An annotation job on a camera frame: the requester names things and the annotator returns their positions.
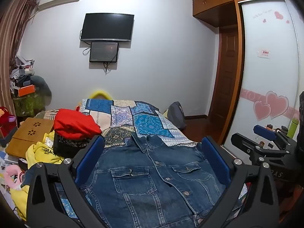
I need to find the pink plush item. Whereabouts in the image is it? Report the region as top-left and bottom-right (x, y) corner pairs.
(1, 165), (26, 190)

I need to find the striped beige cloth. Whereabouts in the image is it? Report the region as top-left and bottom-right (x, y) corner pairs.
(34, 109), (60, 121)

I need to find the red plush toy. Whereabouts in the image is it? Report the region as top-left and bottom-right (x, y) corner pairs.
(0, 106), (17, 133)

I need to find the grey backpack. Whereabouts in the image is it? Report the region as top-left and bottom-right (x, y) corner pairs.
(168, 101), (187, 131)

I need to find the red garment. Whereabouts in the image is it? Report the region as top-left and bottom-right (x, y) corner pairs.
(54, 108), (102, 139)

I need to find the pile of clutter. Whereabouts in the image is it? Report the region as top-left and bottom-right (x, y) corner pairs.
(9, 56), (36, 88)

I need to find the wooden lap desk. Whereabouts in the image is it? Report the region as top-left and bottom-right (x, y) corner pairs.
(5, 117), (55, 157)

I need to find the green cloth-covered stand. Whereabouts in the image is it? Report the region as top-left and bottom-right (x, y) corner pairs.
(13, 93), (47, 117)

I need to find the brown striped curtain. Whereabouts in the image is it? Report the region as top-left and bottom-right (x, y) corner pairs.
(0, 0), (40, 121)

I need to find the green bottle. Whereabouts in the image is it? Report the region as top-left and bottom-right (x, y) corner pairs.
(288, 118), (299, 139)

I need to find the blue denim jacket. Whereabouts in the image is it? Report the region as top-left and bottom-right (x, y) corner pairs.
(79, 133), (240, 228)

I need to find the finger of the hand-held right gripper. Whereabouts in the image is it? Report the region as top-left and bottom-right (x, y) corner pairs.
(253, 124), (296, 151)
(231, 133), (264, 158)

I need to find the small black wall monitor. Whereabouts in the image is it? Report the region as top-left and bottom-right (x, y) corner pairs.
(89, 41), (119, 63)

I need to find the yellow sweatshirt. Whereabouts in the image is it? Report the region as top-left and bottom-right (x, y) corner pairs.
(9, 133), (64, 221)

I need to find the blue patchwork bedspread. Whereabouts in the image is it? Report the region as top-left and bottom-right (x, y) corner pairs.
(55, 98), (249, 221)

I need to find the orange box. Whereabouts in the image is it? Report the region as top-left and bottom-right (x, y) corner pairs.
(13, 85), (36, 97)

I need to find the black patterned cloth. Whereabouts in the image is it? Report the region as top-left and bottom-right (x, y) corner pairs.
(53, 132), (93, 158)

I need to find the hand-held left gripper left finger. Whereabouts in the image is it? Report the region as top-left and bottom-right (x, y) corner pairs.
(26, 135), (112, 228)

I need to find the wall-mounted black television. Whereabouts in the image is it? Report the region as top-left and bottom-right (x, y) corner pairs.
(80, 13), (135, 42)

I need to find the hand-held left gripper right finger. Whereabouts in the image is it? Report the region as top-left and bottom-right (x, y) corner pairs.
(197, 136), (281, 228)

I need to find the yellow hoop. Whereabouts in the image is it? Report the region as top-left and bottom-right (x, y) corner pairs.
(89, 89), (114, 100)

